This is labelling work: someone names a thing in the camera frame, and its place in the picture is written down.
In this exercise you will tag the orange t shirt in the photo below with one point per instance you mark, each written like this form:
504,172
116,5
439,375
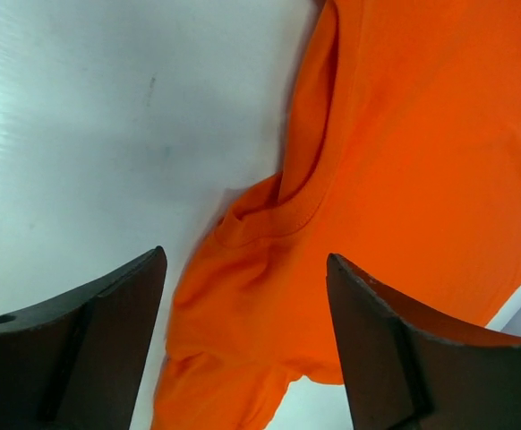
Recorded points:
403,154

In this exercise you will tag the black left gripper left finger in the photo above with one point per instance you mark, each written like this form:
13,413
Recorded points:
75,361

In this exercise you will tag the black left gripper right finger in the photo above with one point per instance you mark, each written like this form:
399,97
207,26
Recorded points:
408,366

